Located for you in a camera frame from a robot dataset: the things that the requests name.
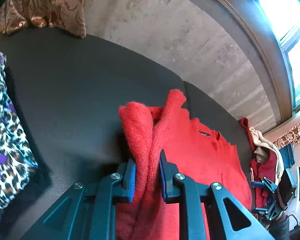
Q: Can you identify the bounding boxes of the maroon garment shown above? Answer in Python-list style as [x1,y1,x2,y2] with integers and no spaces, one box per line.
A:
[250,152,278,209]

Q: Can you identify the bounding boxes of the brown floral curtain left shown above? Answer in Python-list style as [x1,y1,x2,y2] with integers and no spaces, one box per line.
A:
[0,0,87,38]

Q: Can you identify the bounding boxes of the cream white garment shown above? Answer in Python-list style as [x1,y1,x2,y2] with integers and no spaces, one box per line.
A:
[249,127,285,185]

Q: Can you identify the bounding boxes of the blue plastic bin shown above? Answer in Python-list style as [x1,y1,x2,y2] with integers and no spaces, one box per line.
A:
[279,143,295,168]

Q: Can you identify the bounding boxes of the brown floral curtain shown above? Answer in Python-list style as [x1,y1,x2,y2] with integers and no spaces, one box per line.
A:
[0,0,87,38]
[273,122,300,149]

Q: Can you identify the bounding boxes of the brown floral curtain right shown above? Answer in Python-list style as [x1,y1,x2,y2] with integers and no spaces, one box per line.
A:
[273,122,300,149]

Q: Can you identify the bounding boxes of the dark red garment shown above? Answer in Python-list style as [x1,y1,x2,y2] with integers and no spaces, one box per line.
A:
[239,117,256,152]

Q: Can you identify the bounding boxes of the bright red fuzzy sweater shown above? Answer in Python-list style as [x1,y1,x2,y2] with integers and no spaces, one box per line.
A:
[116,89,252,239]

